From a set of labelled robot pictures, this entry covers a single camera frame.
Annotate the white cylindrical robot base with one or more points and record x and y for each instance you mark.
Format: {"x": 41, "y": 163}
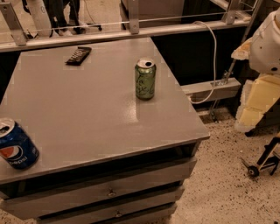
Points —
{"x": 40, "y": 17}

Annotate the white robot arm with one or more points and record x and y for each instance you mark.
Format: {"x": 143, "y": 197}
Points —
{"x": 264, "y": 55}

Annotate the green soda can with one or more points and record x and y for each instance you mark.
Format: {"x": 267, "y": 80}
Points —
{"x": 145, "y": 77}

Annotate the blue Pepsi can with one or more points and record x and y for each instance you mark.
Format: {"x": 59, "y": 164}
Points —
{"x": 16, "y": 148}

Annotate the grey drawer cabinet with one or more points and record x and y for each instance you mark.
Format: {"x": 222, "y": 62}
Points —
{"x": 87, "y": 121}

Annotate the dark chocolate bar wrapper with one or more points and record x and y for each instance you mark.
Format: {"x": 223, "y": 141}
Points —
{"x": 79, "y": 55}

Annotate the black office chair base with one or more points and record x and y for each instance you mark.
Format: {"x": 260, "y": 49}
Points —
{"x": 80, "y": 27}

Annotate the middle grey drawer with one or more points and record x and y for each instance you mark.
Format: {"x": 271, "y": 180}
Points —
{"x": 116, "y": 208}

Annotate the grey drawer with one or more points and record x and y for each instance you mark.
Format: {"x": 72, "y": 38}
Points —
{"x": 123, "y": 183}
{"x": 116, "y": 208}
{"x": 144, "y": 216}

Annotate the bottom grey drawer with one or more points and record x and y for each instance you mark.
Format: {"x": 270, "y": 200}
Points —
{"x": 144, "y": 216}

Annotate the black wheeled cart base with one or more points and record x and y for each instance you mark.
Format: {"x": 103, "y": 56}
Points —
{"x": 268, "y": 159}

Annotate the top grey drawer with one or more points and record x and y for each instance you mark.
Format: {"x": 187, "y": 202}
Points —
{"x": 123, "y": 183}

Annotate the metal rail frame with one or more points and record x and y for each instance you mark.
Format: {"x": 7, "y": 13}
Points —
{"x": 130, "y": 19}

